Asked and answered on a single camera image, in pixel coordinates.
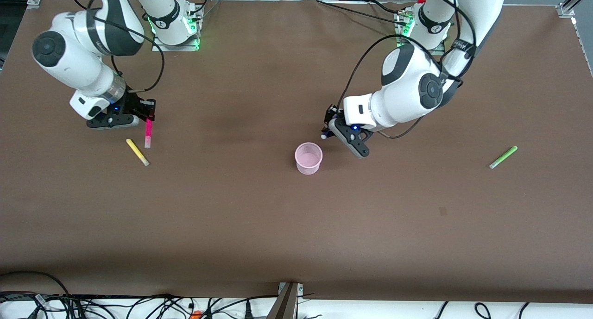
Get pink cup holder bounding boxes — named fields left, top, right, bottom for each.
left=294, top=142, right=323, bottom=175

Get yellow pen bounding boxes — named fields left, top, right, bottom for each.
left=126, top=138, right=151, bottom=167

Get green pen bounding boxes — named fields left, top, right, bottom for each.
left=489, top=145, right=518, bottom=170

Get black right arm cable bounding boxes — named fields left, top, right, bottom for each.
left=64, top=0, right=165, bottom=94

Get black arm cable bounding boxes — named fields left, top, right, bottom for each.
left=64, top=0, right=165, bottom=94
left=338, top=0, right=479, bottom=140

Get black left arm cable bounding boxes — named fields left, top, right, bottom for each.
left=338, top=0, right=479, bottom=140

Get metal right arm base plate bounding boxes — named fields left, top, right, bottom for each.
left=151, top=31, right=201, bottom=52

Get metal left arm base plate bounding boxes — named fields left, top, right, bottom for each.
left=397, top=40, right=446, bottom=56

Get black cable across table edge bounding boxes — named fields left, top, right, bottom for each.
left=315, top=0, right=409, bottom=27

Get metal table edge bracket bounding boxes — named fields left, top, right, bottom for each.
left=266, top=281, right=304, bottom=319

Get thick black arched cable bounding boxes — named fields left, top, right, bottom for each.
left=0, top=270, right=71, bottom=296

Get tangled black floor cables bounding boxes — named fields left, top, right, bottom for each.
left=0, top=291, right=279, bottom=319

